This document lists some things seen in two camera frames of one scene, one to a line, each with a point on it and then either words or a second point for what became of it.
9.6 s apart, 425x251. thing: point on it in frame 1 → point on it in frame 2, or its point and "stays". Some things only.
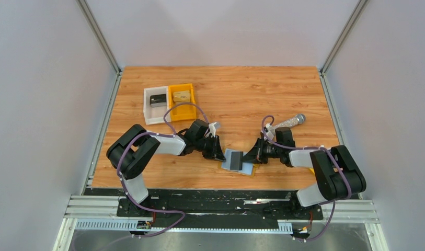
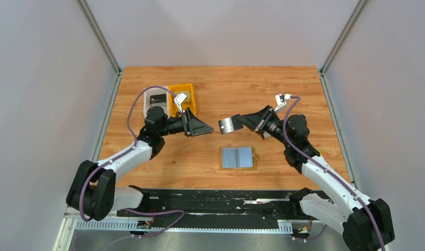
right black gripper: (255, 155) → (257, 121)
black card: (236, 161) → (236, 123)
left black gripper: (216, 152) → (192, 126)
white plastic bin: (156, 103) stays
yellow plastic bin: (184, 112) stays
